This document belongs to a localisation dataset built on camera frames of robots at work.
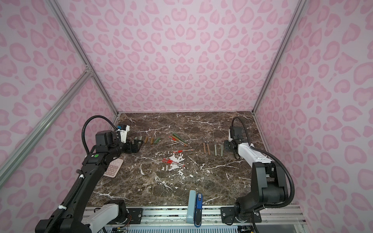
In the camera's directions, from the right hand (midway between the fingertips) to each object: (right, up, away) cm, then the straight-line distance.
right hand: (230, 144), depth 93 cm
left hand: (-55, +5, -13) cm, 57 cm away
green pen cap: (-65, +3, +10) cm, 66 cm away
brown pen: (-16, -1, +7) cm, 18 cm away
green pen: (-9, -2, +6) cm, 11 cm away
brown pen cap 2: (-53, +1, +10) cm, 54 cm away
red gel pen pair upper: (-37, -11, 0) cm, 38 cm away
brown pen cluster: (-33, +1, +9) cm, 34 cm away
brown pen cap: (-57, +2, +10) cm, 58 cm away
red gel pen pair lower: (-39, -11, -1) cm, 40 cm away
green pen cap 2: (-61, +3, +11) cm, 62 cm away
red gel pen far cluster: (-37, +3, +10) cm, 39 cm away
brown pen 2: (-14, -4, +4) cm, 15 cm away
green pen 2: (-4, -5, +4) cm, 8 cm away
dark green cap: (-49, +2, +10) cm, 50 cm away
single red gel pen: (-32, -5, +5) cm, 33 cm away
